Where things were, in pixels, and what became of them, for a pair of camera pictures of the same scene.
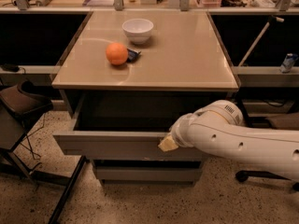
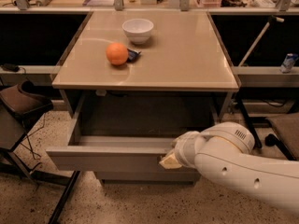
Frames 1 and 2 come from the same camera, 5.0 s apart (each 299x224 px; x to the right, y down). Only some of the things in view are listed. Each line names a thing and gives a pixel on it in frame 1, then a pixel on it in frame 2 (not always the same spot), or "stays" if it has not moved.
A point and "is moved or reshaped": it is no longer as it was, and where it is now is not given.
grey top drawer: x=130 y=126 is moved or reshaped
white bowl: x=138 y=30 stays
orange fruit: x=116 y=53 stays
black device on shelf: x=10 y=67 stays
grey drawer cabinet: x=127 y=78 stays
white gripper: x=177 y=133 -> x=182 y=148
